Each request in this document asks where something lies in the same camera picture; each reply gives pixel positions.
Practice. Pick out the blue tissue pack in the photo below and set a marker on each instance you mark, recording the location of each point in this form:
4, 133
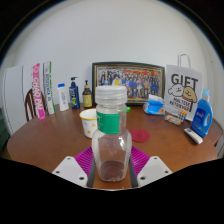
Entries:
154, 107

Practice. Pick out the white mug yellow rim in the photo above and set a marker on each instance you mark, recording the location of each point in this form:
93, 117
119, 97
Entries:
87, 125

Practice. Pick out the dark blue pump bottle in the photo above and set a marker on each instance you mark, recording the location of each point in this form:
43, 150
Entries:
74, 96

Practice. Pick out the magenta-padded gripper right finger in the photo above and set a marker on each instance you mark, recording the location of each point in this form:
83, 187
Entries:
151, 168

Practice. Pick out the tall white green box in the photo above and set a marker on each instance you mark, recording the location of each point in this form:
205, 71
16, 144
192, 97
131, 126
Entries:
49, 88

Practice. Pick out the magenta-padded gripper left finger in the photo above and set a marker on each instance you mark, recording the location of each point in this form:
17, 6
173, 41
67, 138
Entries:
71, 168

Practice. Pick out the framed group photo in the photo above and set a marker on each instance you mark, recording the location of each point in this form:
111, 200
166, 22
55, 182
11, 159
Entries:
143, 83

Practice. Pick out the white paper gift bag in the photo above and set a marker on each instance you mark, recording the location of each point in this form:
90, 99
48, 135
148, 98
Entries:
183, 90

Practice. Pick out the brown bottle yellow label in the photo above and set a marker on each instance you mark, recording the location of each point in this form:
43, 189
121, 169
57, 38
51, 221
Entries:
87, 98

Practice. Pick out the small snack packet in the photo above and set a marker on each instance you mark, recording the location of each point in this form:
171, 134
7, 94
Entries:
172, 119

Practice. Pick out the flat round red coaster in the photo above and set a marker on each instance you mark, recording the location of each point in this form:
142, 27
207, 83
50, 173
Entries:
140, 136

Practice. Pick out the white remote control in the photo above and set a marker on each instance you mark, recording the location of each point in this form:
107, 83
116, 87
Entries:
193, 136

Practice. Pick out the tall pink box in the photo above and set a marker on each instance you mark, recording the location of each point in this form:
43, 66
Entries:
38, 93

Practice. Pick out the clear plastic bottle green label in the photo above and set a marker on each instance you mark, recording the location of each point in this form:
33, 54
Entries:
111, 150

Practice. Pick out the white bottle blue cap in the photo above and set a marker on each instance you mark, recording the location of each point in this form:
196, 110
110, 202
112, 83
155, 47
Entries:
63, 99

